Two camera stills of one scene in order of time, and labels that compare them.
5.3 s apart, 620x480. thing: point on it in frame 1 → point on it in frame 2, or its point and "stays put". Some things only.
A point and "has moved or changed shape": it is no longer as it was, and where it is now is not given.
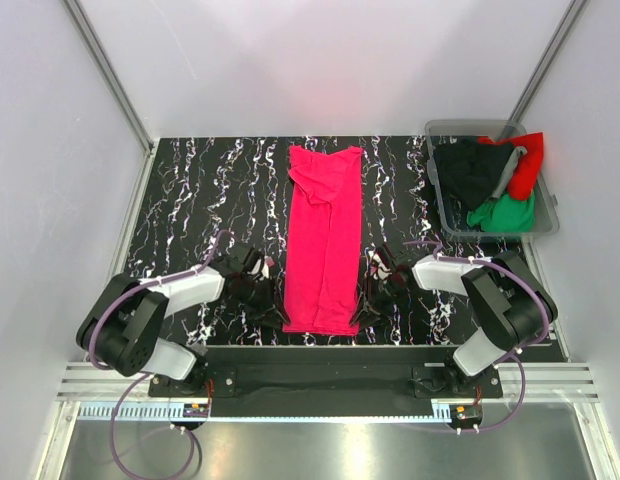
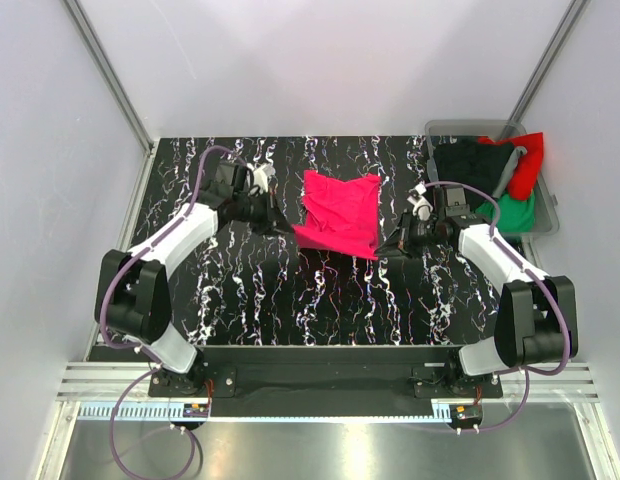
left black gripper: (271, 309) → (273, 220)
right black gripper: (369, 315) → (402, 241)
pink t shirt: (324, 242) has moved or changed shape
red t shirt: (529, 165) stays put
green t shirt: (505, 215) stays put
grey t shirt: (508, 172) stays put
